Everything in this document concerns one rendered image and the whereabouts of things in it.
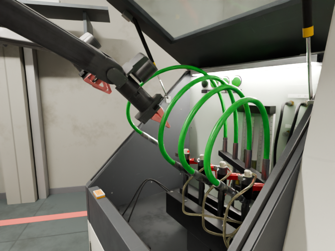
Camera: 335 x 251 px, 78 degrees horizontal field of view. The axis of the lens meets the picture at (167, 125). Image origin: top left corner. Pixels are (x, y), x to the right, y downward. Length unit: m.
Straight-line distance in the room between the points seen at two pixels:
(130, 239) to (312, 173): 0.46
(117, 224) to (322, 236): 0.50
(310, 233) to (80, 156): 2.79
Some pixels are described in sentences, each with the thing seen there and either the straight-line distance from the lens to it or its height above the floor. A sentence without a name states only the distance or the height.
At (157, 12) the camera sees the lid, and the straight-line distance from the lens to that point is 0.92.
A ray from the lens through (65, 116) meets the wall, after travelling 2.97.
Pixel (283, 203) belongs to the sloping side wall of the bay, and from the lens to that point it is 0.49.
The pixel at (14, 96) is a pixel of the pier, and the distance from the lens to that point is 2.93.
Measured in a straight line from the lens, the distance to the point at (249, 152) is 0.69.
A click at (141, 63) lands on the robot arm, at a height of 1.41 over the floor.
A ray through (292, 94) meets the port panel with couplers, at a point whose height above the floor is 1.33.
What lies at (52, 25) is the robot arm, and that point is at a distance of 0.53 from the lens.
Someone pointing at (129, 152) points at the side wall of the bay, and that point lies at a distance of 0.96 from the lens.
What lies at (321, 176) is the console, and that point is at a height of 1.18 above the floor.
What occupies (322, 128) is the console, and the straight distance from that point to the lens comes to 0.50.
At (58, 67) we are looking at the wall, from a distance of 2.98.
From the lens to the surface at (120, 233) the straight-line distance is 0.66.
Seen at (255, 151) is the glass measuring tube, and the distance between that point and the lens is 0.85.
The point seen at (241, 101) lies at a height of 1.32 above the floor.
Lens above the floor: 1.33
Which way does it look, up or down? 9 degrees down
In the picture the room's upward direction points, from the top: straight up
